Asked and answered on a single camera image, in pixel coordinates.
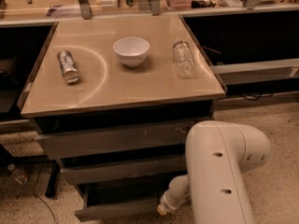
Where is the grey bottom drawer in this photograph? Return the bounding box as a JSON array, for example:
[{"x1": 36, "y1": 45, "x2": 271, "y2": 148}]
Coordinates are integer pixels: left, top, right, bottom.
[{"x1": 75, "y1": 172, "x2": 185, "y2": 222}]

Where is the grey drawer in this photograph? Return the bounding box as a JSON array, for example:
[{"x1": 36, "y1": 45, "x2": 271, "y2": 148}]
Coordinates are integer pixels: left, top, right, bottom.
[
  {"x1": 61, "y1": 154, "x2": 186, "y2": 185},
  {"x1": 75, "y1": 172, "x2": 185, "y2": 222},
  {"x1": 36, "y1": 119, "x2": 195, "y2": 160}
]

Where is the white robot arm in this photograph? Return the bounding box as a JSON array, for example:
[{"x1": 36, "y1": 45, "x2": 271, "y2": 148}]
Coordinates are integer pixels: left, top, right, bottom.
[{"x1": 157, "y1": 120, "x2": 271, "y2": 224}]

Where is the drawer cabinet with beige top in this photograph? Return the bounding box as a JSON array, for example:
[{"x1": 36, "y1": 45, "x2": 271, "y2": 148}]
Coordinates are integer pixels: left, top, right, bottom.
[{"x1": 16, "y1": 14, "x2": 227, "y2": 222}]

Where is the grey top drawer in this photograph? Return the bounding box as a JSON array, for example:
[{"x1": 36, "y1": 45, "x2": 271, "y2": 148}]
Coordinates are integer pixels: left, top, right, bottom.
[{"x1": 36, "y1": 119, "x2": 195, "y2": 160}]

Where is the grey middle drawer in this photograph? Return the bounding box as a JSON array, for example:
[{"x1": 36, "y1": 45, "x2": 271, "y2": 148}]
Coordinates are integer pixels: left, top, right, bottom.
[{"x1": 61, "y1": 154, "x2": 186, "y2": 185}]

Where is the clear plastic bottle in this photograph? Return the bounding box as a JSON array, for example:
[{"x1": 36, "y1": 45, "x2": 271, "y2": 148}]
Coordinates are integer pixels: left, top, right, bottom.
[{"x1": 173, "y1": 38, "x2": 195, "y2": 78}]

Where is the white ceramic bowl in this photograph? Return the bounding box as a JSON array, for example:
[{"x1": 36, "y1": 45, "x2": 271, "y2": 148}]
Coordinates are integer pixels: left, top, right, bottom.
[{"x1": 113, "y1": 37, "x2": 150, "y2": 67}]

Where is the silver metal can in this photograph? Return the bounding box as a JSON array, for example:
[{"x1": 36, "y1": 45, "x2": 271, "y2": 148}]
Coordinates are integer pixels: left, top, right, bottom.
[{"x1": 57, "y1": 50, "x2": 79, "y2": 84}]

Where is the grey horizontal beam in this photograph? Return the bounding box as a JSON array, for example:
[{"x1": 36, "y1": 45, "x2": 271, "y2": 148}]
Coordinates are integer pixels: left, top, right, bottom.
[{"x1": 211, "y1": 58, "x2": 299, "y2": 85}]

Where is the black table leg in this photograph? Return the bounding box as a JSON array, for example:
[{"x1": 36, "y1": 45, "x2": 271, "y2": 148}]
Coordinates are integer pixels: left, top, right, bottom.
[{"x1": 45, "y1": 162, "x2": 60, "y2": 198}]

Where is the small bottle on floor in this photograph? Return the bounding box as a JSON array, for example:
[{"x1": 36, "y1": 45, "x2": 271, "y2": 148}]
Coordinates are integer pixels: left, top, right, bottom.
[{"x1": 7, "y1": 163, "x2": 30, "y2": 185}]

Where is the black cable under beam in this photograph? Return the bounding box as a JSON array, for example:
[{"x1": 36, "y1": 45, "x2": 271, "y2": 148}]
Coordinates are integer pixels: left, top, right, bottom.
[{"x1": 237, "y1": 91, "x2": 275, "y2": 102}]

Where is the grey metal post left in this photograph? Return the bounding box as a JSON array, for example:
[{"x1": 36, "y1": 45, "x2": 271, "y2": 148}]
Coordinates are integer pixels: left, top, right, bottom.
[{"x1": 78, "y1": 0, "x2": 92, "y2": 20}]

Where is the black cable on floor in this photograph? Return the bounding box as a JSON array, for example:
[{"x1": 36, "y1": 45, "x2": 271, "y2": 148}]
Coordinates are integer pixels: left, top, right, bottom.
[{"x1": 32, "y1": 163, "x2": 58, "y2": 224}]

